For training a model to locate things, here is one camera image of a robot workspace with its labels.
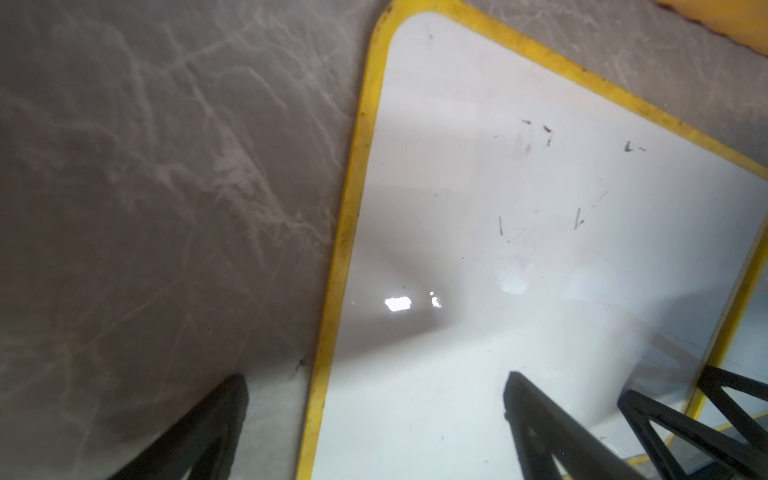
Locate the yellow-framed whiteboard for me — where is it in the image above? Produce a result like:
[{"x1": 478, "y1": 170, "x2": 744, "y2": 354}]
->
[
  {"x1": 296, "y1": 1, "x2": 767, "y2": 479},
  {"x1": 652, "y1": 279, "x2": 767, "y2": 479}
]

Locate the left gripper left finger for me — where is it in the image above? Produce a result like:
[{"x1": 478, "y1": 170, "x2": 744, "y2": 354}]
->
[{"x1": 111, "y1": 374, "x2": 249, "y2": 480}]

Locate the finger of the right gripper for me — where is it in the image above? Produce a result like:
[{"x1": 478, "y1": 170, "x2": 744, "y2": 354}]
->
[
  {"x1": 618, "y1": 390, "x2": 767, "y2": 479},
  {"x1": 697, "y1": 363, "x2": 768, "y2": 451}
]

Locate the yellow plastic storage box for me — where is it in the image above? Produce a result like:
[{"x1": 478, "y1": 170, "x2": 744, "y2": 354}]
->
[{"x1": 658, "y1": 0, "x2": 767, "y2": 56}]

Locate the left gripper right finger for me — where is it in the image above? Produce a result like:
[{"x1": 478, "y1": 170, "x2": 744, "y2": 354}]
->
[{"x1": 503, "y1": 372, "x2": 641, "y2": 479}]

